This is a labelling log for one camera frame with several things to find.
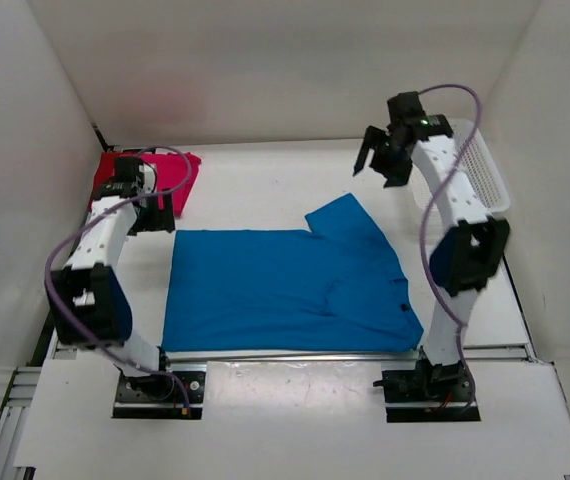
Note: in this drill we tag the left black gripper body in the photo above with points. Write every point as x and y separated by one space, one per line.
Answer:
148 215

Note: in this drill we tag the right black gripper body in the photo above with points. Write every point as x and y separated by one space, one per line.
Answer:
389 155

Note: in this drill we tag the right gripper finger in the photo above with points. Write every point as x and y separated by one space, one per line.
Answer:
397 176
375 141

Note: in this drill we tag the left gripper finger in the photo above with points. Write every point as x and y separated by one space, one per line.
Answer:
165 212
145 222

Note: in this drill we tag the dark red t-shirt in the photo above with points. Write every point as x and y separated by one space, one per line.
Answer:
103 172

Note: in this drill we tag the blue t-shirt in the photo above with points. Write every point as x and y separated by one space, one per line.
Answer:
336 285

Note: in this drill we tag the pink t-shirt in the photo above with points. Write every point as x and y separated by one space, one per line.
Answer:
172 169

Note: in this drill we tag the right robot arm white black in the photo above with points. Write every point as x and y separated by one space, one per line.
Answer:
461 241

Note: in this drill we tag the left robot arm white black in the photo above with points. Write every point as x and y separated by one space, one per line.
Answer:
89 306

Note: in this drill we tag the white plastic basket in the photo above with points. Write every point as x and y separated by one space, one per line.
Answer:
481 170

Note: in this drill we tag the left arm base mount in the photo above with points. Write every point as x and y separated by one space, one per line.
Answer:
140 398

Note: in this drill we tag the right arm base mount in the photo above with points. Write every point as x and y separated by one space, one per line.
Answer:
411 396

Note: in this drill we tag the aluminium frame rail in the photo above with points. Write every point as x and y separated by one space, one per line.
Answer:
9 413

